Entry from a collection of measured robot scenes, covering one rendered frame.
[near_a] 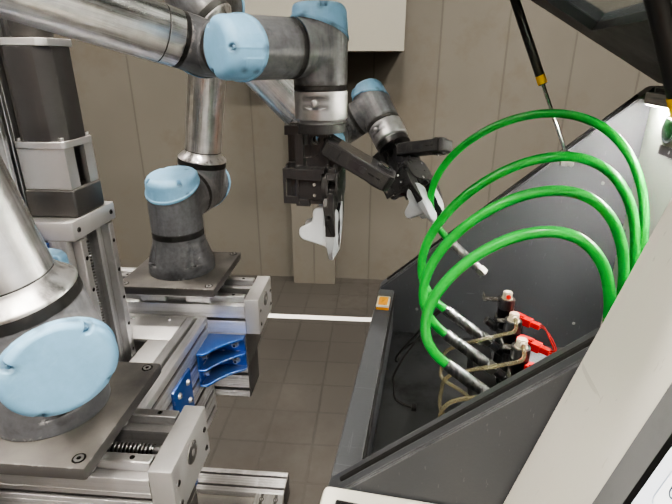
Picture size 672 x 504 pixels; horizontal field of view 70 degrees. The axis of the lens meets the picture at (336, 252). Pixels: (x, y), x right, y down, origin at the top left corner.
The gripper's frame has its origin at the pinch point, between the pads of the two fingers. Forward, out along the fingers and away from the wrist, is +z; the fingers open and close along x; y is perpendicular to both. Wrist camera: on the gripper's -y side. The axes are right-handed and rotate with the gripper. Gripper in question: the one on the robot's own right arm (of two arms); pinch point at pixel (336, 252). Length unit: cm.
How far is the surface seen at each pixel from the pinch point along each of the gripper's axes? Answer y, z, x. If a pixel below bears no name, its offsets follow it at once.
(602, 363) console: -31.1, -1.5, 27.1
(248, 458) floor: 50, 122, -71
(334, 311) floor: 40, 122, -199
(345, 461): -4.5, 26.6, 16.0
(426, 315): -14.6, 2.9, 12.7
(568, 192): -31.4, -12.4, 4.7
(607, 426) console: -30.4, 1.3, 32.6
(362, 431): -6.1, 26.6, 9.4
